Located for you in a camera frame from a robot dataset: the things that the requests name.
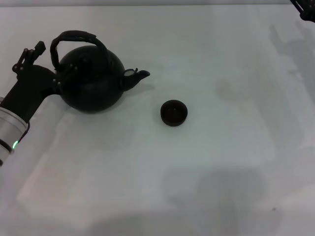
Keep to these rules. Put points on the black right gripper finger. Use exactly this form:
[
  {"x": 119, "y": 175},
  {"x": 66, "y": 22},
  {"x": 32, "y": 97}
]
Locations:
[{"x": 306, "y": 13}]

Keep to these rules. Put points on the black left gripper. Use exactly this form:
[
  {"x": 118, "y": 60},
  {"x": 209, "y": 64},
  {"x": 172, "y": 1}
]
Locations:
[{"x": 29, "y": 88}]

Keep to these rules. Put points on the black round teapot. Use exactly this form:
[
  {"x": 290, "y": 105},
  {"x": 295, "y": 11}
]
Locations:
[{"x": 93, "y": 93}]

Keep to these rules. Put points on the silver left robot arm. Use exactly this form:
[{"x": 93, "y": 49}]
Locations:
[{"x": 9, "y": 127}]

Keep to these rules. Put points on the small black teacup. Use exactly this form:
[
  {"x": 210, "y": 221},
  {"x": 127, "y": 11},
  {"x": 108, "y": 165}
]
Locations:
[{"x": 174, "y": 114}]

